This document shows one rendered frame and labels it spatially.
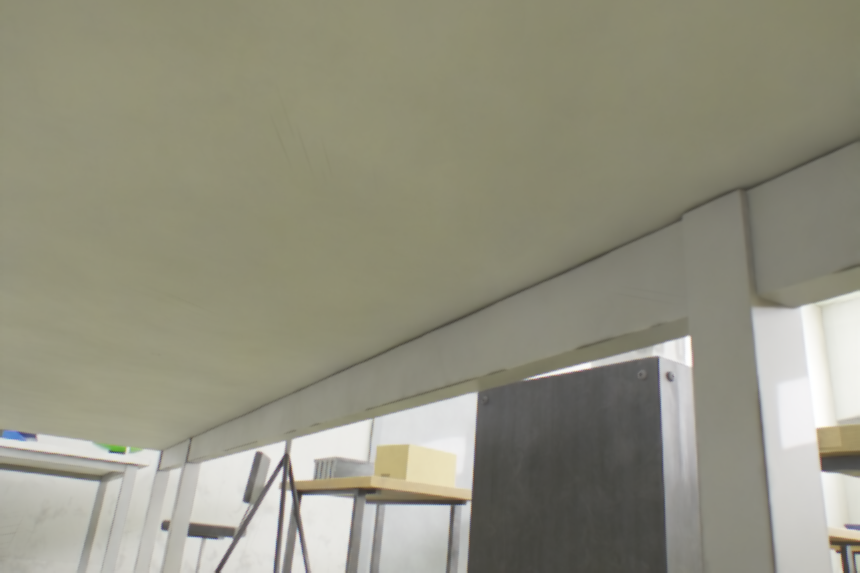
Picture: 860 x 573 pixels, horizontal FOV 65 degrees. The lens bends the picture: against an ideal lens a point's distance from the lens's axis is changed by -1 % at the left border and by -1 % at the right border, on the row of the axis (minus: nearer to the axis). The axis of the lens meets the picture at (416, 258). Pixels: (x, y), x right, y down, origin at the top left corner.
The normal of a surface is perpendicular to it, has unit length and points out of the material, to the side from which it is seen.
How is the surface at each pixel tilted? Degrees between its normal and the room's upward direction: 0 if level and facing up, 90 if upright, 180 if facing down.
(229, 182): 180
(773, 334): 90
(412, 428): 90
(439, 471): 90
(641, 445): 90
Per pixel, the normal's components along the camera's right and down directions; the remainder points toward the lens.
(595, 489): -0.82, -0.29
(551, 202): -0.09, 0.92
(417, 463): 0.68, -0.22
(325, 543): 0.46, -0.30
